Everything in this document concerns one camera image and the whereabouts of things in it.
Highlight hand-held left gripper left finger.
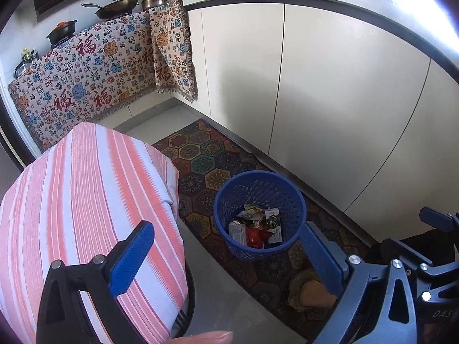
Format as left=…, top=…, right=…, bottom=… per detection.
left=36, top=220, right=155, bottom=344

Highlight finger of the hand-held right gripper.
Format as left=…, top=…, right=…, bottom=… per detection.
left=419, top=206, right=459, bottom=232
left=380, top=238, right=436, bottom=280

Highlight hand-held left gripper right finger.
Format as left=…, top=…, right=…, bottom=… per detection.
left=299, top=222, right=420, bottom=344

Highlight green white drink carton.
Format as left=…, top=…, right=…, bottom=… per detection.
left=265, top=208, right=284, bottom=246

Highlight red plastic wrapper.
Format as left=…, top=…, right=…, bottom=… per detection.
left=246, top=226, right=273, bottom=249

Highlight blue plastic mesh basket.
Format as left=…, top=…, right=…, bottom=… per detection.
left=213, top=171, right=308, bottom=261

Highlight person's left hand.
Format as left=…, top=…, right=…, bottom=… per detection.
left=168, top=331, right=234, bottom=344

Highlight pink white striped tablecloth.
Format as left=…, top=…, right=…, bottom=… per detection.
left=0, top=122, right=189, bottom=344

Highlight hexagon patterned rug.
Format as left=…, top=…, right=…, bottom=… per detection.
left=152, top=118, right=374, bottom=341

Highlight white lower cabinets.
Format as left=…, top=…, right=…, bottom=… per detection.
left=186, top=3, right=459, bottom=255

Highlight large patterned cloth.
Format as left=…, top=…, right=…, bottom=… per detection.
left=8, top=12, right=158, bottom=153

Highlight small patterned cloth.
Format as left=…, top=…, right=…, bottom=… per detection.
left=149, top=0, right=198, bottom=103

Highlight black clay pot red lid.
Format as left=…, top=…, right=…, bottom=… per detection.
left=46, top=19, right=77, bottom=45

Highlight dark wok with lid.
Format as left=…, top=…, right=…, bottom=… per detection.
left=81, top=0, right=140, bottom=20

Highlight steel pot with lid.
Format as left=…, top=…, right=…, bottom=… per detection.
left=141, top=0, right=173, bottom=11

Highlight black round table frame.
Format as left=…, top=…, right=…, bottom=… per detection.
left=172, top=258, right=196, bottom=337

